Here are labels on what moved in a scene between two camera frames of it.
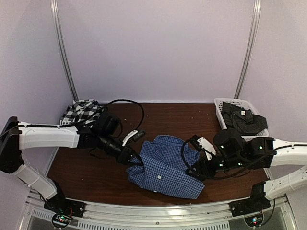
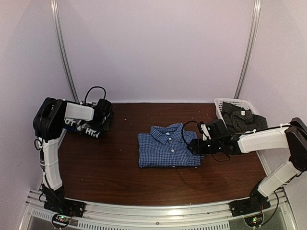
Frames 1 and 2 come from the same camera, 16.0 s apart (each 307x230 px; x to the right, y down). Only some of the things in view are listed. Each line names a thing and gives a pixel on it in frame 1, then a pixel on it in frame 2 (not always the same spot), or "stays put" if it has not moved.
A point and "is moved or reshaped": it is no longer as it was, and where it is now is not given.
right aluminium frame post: (250, 50) stays put
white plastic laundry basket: (244, 103) stays put
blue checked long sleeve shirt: (166, 160) is moved or reshaped
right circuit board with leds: (255, 221) stays put
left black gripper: (125, 155) -> (108, 127)
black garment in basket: (242, 119) stays put
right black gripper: (201, 164) -> (197, 147)
